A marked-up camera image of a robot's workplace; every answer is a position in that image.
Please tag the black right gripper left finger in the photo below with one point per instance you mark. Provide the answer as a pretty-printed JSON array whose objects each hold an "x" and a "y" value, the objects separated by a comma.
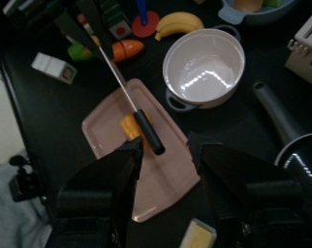
[{"x": 101, "y": 193}]

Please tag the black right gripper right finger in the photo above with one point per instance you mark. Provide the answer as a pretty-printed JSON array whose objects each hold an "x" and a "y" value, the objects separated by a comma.
[{"x": 257, "y": 193}]

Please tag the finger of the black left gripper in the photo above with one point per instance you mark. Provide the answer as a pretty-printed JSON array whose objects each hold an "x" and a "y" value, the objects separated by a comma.
[
  {"x": 99, "y": 25},
  {"x": 77, "y": 29}
]

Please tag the green toy box red dot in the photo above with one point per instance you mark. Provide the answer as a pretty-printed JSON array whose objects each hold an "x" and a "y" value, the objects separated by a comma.
[{"x": 120, "y": 30}]

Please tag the orange toy carrot green top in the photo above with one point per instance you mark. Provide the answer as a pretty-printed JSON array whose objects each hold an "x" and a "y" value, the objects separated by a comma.
[{"x": 129, "y": 50}]

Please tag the small white green toy box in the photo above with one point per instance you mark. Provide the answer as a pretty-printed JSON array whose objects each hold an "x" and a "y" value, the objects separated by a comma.
[{"x": 53, "y": 66}]

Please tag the black device on floor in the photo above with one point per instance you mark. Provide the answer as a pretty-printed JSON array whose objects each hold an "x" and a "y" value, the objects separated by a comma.
[{"x": 25, "y": 184}]

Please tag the pink plastic tray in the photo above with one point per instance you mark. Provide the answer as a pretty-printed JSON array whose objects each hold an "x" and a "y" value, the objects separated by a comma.
[{"x": 105, "y": 135}]

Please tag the yellow sponge piece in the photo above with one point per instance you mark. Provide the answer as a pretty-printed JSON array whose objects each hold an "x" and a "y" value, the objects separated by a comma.
[{"x": 198, "y": 234}]

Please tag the yellow toy banana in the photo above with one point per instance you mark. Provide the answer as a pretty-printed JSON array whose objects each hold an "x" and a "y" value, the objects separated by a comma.
[{"x": 179, "y": 21}]

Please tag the yellow toy bell pepper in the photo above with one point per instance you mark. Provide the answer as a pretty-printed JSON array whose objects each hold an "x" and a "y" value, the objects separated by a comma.
[{"x": 127, "y": 127}]

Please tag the white toy pot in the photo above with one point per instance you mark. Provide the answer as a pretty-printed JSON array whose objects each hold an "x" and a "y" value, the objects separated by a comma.
[{"x": 204, "y": 64}]

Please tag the blue grey toy bowl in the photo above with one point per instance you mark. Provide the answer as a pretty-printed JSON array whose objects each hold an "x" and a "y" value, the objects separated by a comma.
[{"x": 247, "y": 17}]

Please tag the tan toy in bowl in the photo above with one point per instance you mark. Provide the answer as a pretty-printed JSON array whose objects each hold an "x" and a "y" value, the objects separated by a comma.
[{"x": 247, "y": 5}]

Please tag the green toy in bowl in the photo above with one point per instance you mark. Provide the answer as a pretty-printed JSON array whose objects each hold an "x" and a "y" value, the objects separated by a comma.
[{"x": 273, "y": 2}]

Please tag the white knife block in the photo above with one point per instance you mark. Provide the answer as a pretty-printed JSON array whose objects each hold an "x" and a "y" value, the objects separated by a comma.
[{"x": 306, "y": 55}]

